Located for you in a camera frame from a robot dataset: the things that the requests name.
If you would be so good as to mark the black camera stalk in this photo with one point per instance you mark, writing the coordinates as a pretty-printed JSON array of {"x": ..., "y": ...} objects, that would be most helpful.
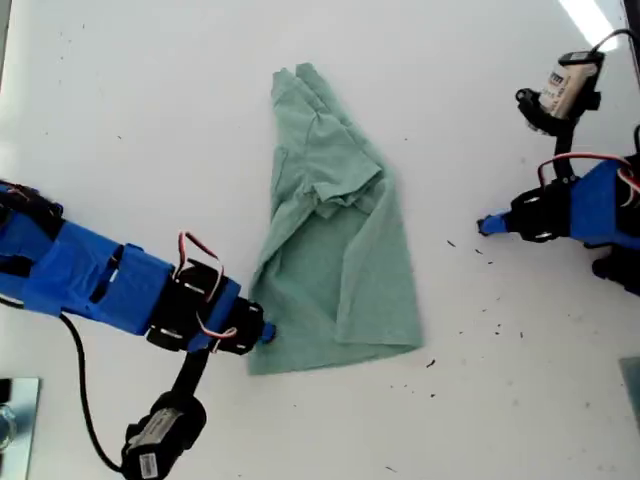
[
  {"x": 565, "y": 145},
  {"x": 192, "y": 375}
]

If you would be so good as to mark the steel post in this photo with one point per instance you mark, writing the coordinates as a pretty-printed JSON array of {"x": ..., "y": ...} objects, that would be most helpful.
[{"x": 22, "y": 415}]

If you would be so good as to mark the black camera box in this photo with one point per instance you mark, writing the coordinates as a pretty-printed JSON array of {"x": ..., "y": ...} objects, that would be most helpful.
[
  {"x": 150, "y": 440},
  {"x": 570, "y": 85}
]

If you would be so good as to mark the green t-shirt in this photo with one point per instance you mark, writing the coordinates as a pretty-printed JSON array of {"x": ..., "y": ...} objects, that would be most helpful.
[{"x": 340, "y": 280}]

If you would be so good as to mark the black clamp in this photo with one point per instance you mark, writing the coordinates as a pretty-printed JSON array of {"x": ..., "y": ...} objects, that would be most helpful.
[{"x": 5, "y": 390}]

